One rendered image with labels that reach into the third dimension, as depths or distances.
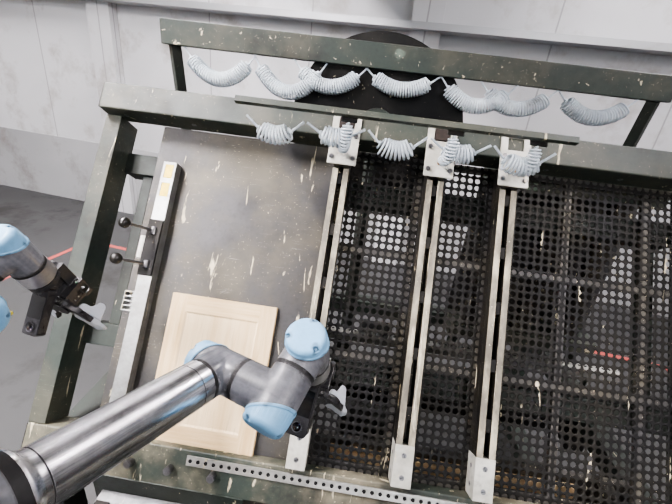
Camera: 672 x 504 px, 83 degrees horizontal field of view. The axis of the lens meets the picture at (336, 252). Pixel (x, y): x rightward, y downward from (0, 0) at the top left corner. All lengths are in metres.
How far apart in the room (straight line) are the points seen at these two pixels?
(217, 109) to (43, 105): 5.46
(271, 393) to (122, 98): 1.27
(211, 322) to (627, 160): 1.52
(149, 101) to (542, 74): 1.56
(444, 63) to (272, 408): 1.55
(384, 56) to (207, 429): 1.60
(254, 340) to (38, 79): 5.87
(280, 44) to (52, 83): 5.06
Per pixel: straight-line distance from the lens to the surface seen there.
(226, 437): 1.43
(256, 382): 0.66
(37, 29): 6.70
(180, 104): 1.55
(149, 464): 1.51
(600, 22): 4.72
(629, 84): 2.09
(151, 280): 1.47
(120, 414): 0.59
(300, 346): 0.65
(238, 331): 1.37
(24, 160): 7.37
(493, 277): 1.35
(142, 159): 1.68
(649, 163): 1.67
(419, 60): 1.83
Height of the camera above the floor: 2.04
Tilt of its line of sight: 24 degrees down
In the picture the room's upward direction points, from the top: 7 degrees clockwise
